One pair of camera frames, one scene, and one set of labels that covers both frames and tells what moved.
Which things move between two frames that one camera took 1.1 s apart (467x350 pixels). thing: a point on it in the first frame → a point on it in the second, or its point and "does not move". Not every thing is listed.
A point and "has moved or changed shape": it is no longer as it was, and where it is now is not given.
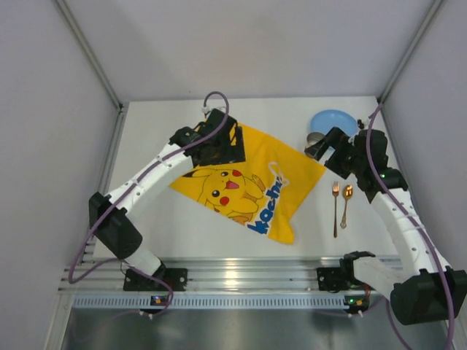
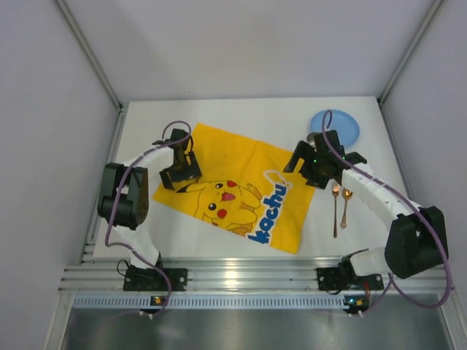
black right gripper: [326, 144] → [304, 166]
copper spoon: [347, 194] does not move
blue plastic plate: [324, 120] does not move
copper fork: [336, 186] does not move
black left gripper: [226, 154] → [181, 172]
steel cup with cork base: [311, 138] does not move
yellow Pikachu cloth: [264, 193] has moved or changed shape
